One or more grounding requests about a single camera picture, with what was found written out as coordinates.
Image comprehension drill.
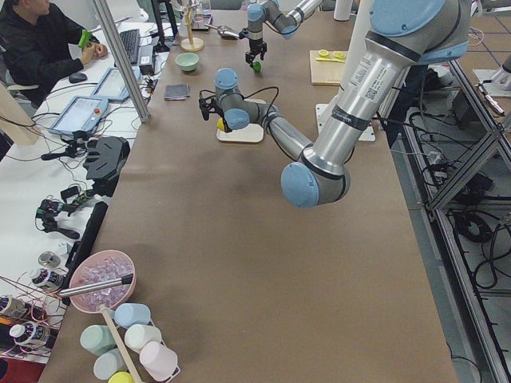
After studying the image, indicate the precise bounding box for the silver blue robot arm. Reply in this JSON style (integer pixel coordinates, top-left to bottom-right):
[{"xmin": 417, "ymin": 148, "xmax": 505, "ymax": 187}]
[
  {"xmin": 199, "ymin": 1, "xmax": 471, "ymax": 207},
  {"xmin": 239, "ymin": 0, "xmax": 322, "ymax": 71}
]

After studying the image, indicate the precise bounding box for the beige rectangular tray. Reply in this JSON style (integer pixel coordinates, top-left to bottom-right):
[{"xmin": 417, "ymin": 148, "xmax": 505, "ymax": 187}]
[{"xmin": 216, "ymin": 107, "xmax": 264, "ymax": 144}]

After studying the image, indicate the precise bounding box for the blue cup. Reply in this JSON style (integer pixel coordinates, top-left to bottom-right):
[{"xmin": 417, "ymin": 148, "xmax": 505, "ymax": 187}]
[{"xmin": 113, "ymin": 302, "xmax": 152, "ymax": 329}]

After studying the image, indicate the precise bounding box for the green toy pepper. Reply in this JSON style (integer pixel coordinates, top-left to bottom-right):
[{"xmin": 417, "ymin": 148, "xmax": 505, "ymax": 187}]
[{"xmin": 252, "ymin": 61, "xmax": 262, "ymax": 73}]

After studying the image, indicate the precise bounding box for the black keyboard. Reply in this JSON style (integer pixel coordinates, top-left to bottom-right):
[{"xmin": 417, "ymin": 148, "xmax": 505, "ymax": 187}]
[{"xmin": 119, "ymin": 29, "xmax": 141, "ymax": 65}]

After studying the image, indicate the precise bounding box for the wooden cutting board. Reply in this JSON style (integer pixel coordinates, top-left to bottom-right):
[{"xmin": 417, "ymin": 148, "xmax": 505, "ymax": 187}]
[{"xmin": 309, "ymin": 50, "xmax": 347, "ymax": 86}]

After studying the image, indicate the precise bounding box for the yellow whole lemon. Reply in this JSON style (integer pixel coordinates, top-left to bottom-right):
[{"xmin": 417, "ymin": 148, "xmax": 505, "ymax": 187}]
[{"xmin": 216, "ymin": 118, "xmax": 228, "ymax": 132}]

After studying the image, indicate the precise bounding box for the upper teach pendant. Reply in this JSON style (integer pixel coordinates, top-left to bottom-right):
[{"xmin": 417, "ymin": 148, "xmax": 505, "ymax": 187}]
[{"xmin": 91, "ymin": 67, "xmax": 129, "ymax": 102}]

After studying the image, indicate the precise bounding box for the mint green bowl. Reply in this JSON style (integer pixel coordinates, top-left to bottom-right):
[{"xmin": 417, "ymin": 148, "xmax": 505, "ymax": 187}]
[{"xmin": 175, "ymin": 52, "xmax": 200, "ymax": 72}]

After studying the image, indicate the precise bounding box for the seated person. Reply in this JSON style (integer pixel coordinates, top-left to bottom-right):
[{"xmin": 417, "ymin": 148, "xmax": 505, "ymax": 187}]
[{"xmin": 1, "ymin": 1, "xmax": 108, "ymax": 107}]

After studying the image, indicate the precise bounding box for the lower teach pendant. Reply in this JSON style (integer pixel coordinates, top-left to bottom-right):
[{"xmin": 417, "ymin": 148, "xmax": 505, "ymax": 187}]
[{"xmin": 49, "ymin": 96, "xmax": 109, "ymax": 136}]

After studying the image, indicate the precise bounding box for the wooden cup rack handle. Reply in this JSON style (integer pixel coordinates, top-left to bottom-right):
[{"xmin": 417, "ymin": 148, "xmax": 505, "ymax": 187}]
[{"xmin": 99, "ymin": 305, "xmax": 142, "ymax": 383}]

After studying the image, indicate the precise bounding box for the pink bowl with ice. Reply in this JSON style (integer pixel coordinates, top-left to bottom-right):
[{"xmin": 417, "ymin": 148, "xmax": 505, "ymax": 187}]
[{"xmin": 69, "ymin": 250, "xmax": 137, "ymax": 314}]

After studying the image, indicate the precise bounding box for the teach pendant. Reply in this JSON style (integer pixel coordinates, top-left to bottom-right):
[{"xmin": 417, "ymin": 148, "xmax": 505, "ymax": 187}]
[
  {"xmin": 49, "ymin": 96, "xmax": 109, "ymax": 136},
  {"xmin": 91, "ymin": 67, "xmax": 129, "ymax": 102}
]

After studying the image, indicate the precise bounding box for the black plastic bracket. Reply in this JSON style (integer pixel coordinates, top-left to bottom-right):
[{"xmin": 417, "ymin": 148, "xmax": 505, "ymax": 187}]
[{"xmin": 83, "ymin": 136, "xmax": 130, "ymax": 197}]

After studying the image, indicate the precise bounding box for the aluminium frame post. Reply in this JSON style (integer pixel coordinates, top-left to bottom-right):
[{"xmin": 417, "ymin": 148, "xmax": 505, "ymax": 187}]
[{"xmin": 92, "ymin": 0, "xmax": 149, "ymax": 123}]

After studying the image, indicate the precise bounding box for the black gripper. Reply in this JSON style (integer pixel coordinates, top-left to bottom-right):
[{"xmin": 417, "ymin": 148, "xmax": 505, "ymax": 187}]
[
  {"xmin": 245, "ymin": 39, "xmax": 267, "ymax": 64},
  {"xmin": 199, "ymin": 90, "xmax": 224, "ymax": 120}
]

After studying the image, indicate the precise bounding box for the pink cup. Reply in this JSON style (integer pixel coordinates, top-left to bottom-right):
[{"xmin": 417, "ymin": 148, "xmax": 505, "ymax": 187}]
[{"xmin": 139, "ymin": 341, "xmax": 180, "ymax": 382}]

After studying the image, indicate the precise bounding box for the wooden mug tree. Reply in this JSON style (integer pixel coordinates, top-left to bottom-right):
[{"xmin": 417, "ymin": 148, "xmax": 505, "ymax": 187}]
[{"xmin": 174, "ymin": 1, "xmax": 204, "ymax": 53}]

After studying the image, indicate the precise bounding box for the grey cup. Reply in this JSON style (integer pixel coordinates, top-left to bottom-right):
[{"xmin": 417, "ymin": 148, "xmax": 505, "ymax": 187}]
[{"xmin": 93, "ymin": 349, "xmax": 128, "ymax": 381}]

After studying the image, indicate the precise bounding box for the white cup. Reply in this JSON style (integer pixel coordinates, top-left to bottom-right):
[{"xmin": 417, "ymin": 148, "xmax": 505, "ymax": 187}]
[{"xmin": 124, "ymin": 324, "xmax": 162, "ymax": 353}]

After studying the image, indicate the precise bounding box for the mint green cup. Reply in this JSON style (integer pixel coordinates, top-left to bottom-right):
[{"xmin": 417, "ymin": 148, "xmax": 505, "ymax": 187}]
[{"xmin": 80, "ymin": 325, "xmax": 117, "ymax": 356}]

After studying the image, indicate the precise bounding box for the black computer mouse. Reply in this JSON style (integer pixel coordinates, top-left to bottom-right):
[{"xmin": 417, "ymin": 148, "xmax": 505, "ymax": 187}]
[{"xmin": 68, "ymin": 73, "xmax": 88, "ymax": 84}]

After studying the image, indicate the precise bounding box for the yellow cup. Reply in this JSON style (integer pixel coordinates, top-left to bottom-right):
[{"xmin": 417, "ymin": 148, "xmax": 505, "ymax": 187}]
[{"xmin": 108, "ymin": 371, "xmax": 135, "ymax": 383}]

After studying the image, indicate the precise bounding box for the metal scoop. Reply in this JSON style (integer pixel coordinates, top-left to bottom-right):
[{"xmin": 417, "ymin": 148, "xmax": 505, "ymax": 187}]
[{"xmin": 206, "ymin": 24, "xmax": 239, "ymax": 40}]

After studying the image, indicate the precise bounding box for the grey folded cloth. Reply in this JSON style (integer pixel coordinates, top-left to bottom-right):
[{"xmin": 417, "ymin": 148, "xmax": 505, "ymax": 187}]
[{"xmin": 164, "ymin": 84, "xmax": 190, "ymax": 101}]

